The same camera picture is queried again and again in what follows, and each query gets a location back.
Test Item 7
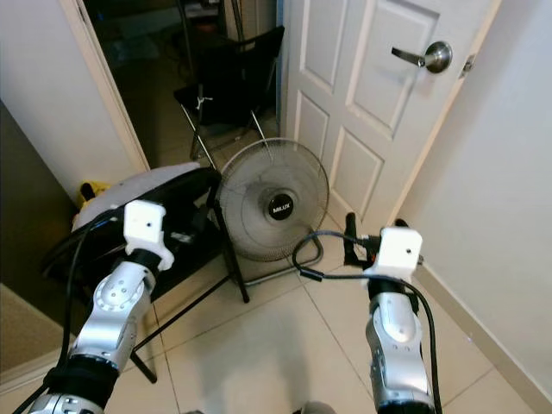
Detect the yellow cloth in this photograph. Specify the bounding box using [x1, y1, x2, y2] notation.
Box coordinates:
[77, 179, 112, 210]

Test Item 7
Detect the black folding chair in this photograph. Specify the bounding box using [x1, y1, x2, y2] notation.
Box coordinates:
[173, 26, 288, 170]

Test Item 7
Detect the white panel door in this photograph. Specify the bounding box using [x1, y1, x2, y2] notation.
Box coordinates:
[279, 0, 504, 235]

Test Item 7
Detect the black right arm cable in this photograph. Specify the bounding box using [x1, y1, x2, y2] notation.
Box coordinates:
[292, 229, 442, 414]

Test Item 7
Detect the grey right robot foot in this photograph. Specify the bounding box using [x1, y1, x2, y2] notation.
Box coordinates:
[298, 402, 339, 414]

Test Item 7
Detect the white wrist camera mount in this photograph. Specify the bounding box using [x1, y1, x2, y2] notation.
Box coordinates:
[122, 199, 169, 268]
[364, 225, 424, 284]

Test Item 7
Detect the grey floor fan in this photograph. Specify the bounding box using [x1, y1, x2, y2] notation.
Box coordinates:
[217, 137, 331, 287]

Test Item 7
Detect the grey round chair cushion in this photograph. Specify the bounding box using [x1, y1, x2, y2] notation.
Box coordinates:
[73, 161, 202, 232]

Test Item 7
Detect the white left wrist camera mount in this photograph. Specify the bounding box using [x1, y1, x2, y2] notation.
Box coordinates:
[122, 199, 169, 268]

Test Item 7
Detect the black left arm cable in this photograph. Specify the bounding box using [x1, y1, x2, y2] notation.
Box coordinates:
[28, 211, 130, 414]

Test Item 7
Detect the white door frame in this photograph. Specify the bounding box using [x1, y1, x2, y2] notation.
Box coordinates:
[59, 0, 152, 173]

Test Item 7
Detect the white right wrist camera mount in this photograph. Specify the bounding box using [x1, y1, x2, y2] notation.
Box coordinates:
[364, 225, 424, 284]

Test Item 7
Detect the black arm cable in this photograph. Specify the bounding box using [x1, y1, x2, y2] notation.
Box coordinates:
[28, 211, 130, 414]
[292, 229, 442, 414]

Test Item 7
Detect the metal door lever handle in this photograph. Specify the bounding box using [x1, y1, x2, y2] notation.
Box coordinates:
[390, 40, 455, 74]

